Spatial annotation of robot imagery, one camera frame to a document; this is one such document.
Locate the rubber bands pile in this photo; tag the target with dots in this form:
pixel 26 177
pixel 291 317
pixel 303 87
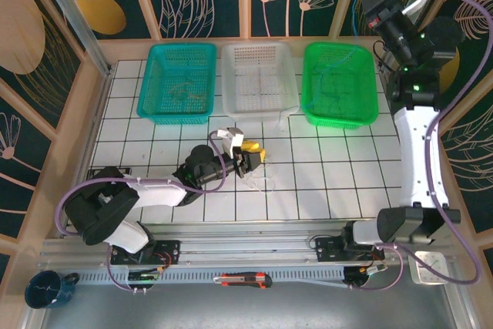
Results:
pixel 269 180

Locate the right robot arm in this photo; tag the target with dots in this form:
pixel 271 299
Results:
pixel 416 159

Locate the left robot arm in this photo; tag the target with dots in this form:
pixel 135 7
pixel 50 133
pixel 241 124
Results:
pixel 154 194

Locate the white plastic basket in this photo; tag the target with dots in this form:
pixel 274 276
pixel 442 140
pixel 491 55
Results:
pixel 258 86

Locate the green plastic basket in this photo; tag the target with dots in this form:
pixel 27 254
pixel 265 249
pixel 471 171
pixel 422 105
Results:
pixel 346 86

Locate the teal plastic basket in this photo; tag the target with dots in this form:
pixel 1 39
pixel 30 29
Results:
pixel 173 71

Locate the black case with red parts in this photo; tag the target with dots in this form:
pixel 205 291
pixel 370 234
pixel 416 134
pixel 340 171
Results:
pixel 91 173

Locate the orange black utility knife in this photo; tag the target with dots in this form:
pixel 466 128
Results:
pixel 246 280

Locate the dark blue mug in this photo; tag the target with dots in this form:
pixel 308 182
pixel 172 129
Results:
pixel 42 290

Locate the white square clock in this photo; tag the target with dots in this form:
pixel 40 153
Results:
pixel 429 271

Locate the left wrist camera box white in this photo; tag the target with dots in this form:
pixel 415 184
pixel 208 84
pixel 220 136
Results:
pixel 235 138

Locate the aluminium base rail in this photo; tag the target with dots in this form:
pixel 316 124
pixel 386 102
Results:
pixel 246 246

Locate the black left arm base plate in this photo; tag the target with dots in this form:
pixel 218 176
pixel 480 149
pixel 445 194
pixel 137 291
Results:
pixel 171 248

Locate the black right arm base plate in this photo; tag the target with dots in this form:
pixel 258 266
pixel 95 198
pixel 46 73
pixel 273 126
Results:
pixel 325 250

